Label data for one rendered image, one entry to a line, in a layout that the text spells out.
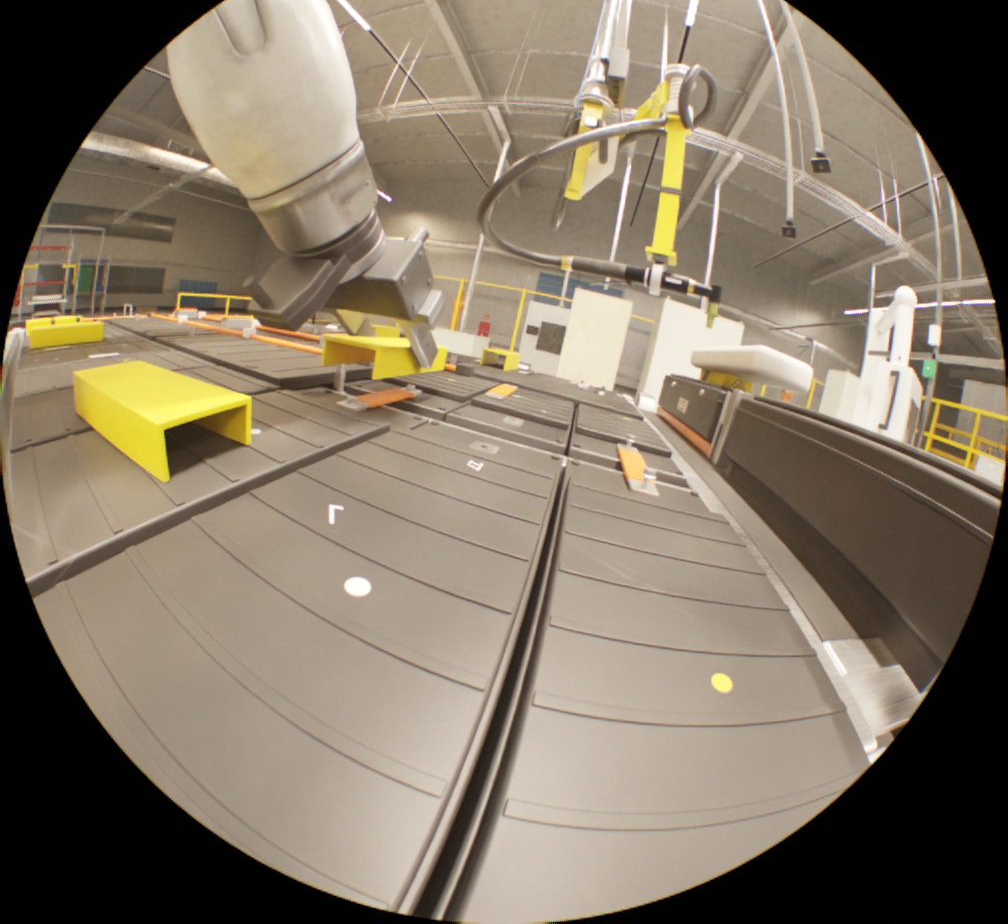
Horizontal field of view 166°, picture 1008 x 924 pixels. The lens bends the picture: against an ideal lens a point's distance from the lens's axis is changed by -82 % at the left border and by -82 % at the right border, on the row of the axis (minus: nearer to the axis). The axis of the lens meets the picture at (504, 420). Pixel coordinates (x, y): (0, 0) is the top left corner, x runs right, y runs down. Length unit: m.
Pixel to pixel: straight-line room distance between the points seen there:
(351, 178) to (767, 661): 0.33
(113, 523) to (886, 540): 0.40
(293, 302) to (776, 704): 0.32
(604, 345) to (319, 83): 4.60
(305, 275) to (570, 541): 0.23
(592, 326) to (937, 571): 4.62
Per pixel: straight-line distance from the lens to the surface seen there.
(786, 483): 0.38
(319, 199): 0.24
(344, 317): 0.38
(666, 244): 0.97
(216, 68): 0.22
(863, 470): 0.31
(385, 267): 0.28
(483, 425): 0.39
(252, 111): 0.22
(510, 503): 0.20
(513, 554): 0.15
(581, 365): 4.70
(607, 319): 4.73
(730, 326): 5.06
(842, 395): 6.27
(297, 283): 0.26
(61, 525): 0.19
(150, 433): 0.19
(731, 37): 10.70
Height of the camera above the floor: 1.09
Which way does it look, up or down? 14 degrees down
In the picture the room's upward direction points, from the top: 13 degrees clockwise
